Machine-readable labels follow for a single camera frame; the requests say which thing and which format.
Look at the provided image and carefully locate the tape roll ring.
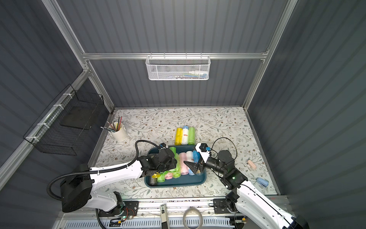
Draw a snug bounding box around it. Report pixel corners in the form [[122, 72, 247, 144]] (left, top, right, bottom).
[[182, 207, 204, 229]]

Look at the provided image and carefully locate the grey trash bag roll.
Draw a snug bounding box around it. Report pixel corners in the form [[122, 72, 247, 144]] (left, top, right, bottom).
[[148, 177, 158, 186]]

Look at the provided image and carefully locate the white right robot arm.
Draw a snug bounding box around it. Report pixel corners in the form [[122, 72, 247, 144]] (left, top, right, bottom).
[[185, 143, 309, 229]]

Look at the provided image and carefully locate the pink eraser block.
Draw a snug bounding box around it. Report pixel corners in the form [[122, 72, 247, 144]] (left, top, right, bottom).
[[246, 160, 257, 170]]

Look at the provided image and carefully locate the dark green trash bag roll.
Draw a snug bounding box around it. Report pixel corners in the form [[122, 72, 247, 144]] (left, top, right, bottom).
[[169, 147, 176, 156]]

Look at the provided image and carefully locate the pale green trash bag roll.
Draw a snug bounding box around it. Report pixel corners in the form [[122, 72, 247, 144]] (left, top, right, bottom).
[[173, 154, 181, 178]]

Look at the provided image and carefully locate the black wire wall basket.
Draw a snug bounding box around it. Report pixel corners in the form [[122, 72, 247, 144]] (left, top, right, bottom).
[[23, 87, 104, 156]]

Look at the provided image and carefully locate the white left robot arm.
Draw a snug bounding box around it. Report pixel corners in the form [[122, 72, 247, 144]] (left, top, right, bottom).
[[46, 140, 177, 216]]

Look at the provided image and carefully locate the teal plastic storage box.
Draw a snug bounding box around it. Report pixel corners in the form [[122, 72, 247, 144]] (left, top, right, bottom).
[[144, 145, 207, 189]]

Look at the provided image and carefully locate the white wire wall basket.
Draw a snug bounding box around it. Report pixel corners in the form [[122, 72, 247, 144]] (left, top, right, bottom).
[[145, 56, 211, 81]]

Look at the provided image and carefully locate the light green trash bag roll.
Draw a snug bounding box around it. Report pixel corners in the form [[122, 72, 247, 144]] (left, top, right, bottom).
[[188, 127, 195, 145]]

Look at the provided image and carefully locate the white pen cup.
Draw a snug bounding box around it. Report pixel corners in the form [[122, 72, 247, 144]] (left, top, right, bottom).
[[100, 116, 128, 142]]

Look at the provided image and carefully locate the blue small object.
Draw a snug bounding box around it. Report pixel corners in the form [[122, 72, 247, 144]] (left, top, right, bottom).
[[256, 177, 269, 188]]

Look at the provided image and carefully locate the grey handheld device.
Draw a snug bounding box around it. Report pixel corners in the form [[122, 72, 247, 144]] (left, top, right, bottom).
[[160, 204, 170, 229]]

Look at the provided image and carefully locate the yellow trash bag roll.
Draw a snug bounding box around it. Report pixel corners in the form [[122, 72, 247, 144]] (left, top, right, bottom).
[[174, 127, 183, 146], [152, 173, 161, 178]]

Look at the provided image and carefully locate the white blue trash bag roll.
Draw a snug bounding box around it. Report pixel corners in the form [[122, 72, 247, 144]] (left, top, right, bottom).
[[182, 126, 189, 145]]

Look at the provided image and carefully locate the pink trash bag roll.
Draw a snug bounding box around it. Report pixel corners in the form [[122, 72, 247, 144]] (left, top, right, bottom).
[[179, 152, 189, 175], [165, 172, 173, 180]]

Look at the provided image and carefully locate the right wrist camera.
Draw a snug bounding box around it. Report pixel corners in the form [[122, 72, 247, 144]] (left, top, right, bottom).
[[195, 143, 211, 163]]

